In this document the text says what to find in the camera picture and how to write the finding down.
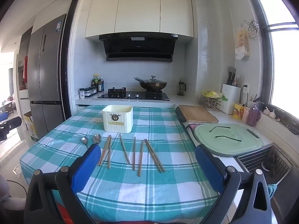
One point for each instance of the sink basin rack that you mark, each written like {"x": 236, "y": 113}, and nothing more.
{"x": 274, "y": 165}

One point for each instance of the wooden chopstick four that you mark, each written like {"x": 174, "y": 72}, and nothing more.
{"x": 134, "y": 152}

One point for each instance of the purple bottle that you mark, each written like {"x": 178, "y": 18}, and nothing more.
{"x": 254, "y": 116}

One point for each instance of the cardboard box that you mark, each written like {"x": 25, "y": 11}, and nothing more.
{"x": 30, "y": 126}

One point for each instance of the silver refrigerator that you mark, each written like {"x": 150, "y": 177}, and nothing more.
{"x": 43, "y": 76}

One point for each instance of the wooden cutting board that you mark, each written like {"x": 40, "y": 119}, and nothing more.
{"x": 197, "y": 114}

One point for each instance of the black rolled mat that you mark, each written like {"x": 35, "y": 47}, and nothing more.
{"x": 180, "y": 115}

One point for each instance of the white upper cabinets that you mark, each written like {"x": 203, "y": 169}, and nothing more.
{"x": 165, "y": 16}

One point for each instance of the wooden chopstick six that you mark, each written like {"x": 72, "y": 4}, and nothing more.
{"x": 153, "y": 156}

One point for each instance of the wall hanging calendar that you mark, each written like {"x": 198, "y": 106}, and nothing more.
{"x": 242, "y": 44}

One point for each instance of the wooden chopstick two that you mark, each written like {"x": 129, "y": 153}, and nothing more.
{"x": 109, "y": 152}

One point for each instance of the round steel spoon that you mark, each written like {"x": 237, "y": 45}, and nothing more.
{"x": 84, "y": 140}

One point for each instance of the teal plaid tablecloth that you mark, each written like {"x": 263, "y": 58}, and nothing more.
{"x": 181, "y": 194}

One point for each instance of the wooden chopstick seven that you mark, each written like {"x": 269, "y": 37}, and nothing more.
{"x": 161, "y": 165}

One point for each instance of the cream utensil holder box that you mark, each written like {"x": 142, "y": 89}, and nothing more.
{"x": 118, "y": 118}

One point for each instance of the wok with glass lid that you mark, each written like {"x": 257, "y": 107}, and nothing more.
{"x": 151, "y": 84}

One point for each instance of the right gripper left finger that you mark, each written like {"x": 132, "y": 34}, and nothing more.
{"x": 41, "y": 207}

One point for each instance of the wooden chopstick five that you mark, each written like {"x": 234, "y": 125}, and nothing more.
{"x": 140, "y": 159}

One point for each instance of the green plastic cutting board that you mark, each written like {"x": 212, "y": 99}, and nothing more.
{"x": 228, "y": 140}

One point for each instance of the wooden chopstick three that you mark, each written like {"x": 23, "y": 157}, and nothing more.
{"x": 124, "y": 149}

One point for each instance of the wire basket with bags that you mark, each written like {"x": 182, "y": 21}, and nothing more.
{"x": 212, "y": 100}

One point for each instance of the black gas stove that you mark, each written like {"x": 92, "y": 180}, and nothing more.
{"x": 122, "y": 93}

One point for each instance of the spice jar rack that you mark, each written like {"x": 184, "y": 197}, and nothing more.
{"x": 87, "y": 92}

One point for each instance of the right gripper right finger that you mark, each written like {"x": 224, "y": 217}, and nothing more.
{"x": 254, "y": 205}

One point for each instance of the wooden chopstick one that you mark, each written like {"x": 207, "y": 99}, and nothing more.
{"x": 104, "y": 150}

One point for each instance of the oval steel spoon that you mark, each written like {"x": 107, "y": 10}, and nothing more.
{"x": 97, "y": 138}

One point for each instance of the black range hood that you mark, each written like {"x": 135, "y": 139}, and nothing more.
{"x": 139, "y": 46}

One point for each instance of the condiment bottles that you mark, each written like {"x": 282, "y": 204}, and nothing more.
{"x": 98, "y": 83}

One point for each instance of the white knife block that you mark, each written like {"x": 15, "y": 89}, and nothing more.
{"x": 230, "y": 92}

